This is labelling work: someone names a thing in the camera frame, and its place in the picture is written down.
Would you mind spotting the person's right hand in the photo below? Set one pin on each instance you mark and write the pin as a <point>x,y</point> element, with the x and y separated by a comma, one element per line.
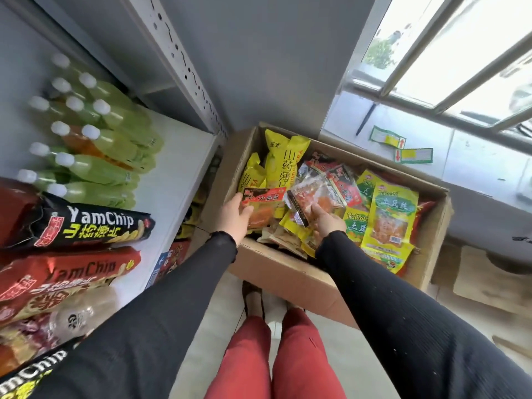
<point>330,225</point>

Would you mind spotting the small yellow chip bag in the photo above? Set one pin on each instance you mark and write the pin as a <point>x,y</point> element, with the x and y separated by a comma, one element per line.
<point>251,176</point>

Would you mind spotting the person's left forearm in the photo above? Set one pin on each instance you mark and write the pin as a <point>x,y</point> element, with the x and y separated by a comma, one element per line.
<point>158,311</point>

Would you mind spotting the pile of yellow snack packets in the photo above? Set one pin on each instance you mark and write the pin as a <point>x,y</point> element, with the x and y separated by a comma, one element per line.
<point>195,211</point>

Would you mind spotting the person's left hand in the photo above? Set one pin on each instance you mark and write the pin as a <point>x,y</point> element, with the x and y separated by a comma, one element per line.
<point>230,218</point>

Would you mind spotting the black chip bag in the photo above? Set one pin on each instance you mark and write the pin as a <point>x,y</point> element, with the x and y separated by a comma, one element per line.
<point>25,376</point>
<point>91,226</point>

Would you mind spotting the dark red chip bag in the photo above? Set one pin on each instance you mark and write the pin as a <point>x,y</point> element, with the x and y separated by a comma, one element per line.
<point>16,211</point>

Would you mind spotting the person's left leg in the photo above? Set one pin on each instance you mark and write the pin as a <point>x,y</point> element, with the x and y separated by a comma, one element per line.
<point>243,361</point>

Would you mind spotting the clear snack packet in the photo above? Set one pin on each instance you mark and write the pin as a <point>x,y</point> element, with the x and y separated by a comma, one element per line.
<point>309,195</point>

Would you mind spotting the red blue snack packet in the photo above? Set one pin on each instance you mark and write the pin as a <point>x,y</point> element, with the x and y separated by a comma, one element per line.
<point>170,259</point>

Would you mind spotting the dark red snack packet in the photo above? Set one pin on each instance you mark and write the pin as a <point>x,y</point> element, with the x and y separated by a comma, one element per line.
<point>345,184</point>

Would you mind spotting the person's right thumb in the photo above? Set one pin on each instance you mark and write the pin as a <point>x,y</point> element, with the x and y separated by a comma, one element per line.
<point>316,211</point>

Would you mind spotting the small green yellow snack packet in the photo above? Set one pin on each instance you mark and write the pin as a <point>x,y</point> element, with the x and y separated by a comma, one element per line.
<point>356,224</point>
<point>368,184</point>

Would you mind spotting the person's left shoe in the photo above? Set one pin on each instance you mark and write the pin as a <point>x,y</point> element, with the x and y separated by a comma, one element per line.
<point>252,299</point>

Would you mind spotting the person's right leg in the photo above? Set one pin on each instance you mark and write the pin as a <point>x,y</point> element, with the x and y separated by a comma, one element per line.
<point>307,357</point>

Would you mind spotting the brown cardboard box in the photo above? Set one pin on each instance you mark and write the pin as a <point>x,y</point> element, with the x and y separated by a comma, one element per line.
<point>291,278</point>

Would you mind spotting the green yellow paper label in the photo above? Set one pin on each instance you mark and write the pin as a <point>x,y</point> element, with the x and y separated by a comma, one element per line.
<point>386,137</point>
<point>413,155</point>

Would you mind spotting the large yellow chip bag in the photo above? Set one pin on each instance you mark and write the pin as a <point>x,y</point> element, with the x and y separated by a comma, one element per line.
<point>286,159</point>

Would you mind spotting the flat cardboard piece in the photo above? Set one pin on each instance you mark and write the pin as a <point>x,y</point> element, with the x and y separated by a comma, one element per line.
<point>486,282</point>

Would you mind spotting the black pen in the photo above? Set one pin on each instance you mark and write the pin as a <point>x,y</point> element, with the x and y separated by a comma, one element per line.
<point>365,119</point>

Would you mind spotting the grey window frame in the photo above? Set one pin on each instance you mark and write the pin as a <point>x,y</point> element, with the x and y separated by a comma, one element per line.
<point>457,58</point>

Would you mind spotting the person's right forearm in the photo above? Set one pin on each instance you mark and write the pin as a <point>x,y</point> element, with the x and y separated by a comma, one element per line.
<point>407,324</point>

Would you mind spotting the orange red snack packet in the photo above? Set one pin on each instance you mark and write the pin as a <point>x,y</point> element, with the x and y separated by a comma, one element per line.
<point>266,207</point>

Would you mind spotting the person's left thumb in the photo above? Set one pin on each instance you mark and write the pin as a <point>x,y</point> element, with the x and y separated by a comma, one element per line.
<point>248,211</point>

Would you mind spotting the clear bottle with white label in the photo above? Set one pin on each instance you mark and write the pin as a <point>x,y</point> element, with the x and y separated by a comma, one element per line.
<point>83,313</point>

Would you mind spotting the grey perforated shelf post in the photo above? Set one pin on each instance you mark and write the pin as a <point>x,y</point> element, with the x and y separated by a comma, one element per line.
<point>178,58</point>

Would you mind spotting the red patterned snack packet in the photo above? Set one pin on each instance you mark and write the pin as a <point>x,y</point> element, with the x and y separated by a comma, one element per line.
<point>23,340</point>

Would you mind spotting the person's leg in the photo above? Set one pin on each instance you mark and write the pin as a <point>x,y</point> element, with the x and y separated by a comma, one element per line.
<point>307,357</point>
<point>243,361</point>

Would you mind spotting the large green yellow snack packet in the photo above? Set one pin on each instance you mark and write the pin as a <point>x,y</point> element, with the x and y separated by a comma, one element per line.
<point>390,224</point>

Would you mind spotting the white shelf board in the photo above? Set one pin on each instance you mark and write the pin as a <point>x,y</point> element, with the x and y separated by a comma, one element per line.
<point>174,178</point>

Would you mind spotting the group of green drink bottles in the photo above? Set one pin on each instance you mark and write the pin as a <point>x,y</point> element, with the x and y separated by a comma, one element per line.
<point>104,153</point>

